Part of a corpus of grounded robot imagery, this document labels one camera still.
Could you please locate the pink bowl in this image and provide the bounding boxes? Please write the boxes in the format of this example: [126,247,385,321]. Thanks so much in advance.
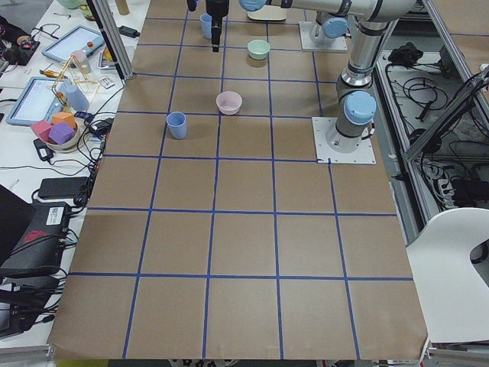
[215,91,243,115]

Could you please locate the blue cup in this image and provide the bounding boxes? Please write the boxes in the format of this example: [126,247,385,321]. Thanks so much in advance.
[166,112,187,140]
[199,13,212,39]

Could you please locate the black power adapter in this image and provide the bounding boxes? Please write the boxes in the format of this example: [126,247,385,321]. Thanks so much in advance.
[37,177,88,200]

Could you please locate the black power brick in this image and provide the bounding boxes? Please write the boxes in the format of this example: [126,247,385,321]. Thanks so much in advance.
[33,138,53,161]

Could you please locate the blue foam cylinder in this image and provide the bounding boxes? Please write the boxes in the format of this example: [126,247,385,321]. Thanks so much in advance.
[65,84,89,112]

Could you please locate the blue tablet far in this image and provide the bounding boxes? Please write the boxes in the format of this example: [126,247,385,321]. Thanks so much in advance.
[41,25,105,63]

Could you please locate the bowl of foam blocks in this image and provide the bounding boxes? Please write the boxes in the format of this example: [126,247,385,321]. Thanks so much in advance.
[31,112,81,153]

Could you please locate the aluminium frame post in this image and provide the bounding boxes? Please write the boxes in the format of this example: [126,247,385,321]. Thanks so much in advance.
[87,0,134,80]

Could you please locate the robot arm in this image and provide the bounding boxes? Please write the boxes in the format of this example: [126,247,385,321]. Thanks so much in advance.
[248,1,415,138]
[205,1,348,54]

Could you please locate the black laptop bag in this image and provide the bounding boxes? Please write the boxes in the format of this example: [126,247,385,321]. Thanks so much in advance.
[1,187,70,278]

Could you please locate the yellow wooden frame toy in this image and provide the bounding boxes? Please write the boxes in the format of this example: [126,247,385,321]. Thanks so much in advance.
[51,54,99,112]

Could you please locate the blue tablet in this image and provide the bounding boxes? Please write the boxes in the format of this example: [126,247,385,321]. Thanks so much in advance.
[6,76,63,126]
[41,25,105,63]

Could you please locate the white chair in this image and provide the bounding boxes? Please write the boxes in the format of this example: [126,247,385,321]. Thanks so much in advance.
[406,208,488,343]

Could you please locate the blue cup on table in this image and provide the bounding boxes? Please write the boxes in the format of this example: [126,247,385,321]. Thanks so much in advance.
[166,112,187,140]

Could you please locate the cream toaster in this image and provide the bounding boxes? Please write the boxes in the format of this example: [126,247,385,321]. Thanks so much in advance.
[247,6,287,21]

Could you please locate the green bowl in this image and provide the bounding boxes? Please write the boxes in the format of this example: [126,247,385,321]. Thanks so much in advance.
[247,39,270,60]

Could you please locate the blue tablet near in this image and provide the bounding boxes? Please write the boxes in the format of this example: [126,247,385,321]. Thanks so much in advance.
[6,76,63,126]

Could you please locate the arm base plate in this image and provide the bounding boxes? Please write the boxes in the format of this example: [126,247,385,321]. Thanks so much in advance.
[299,21,348,54]
[312,117,376,164]

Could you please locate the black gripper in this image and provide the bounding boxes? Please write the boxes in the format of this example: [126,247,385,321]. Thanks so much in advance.
[206,0,229,53]

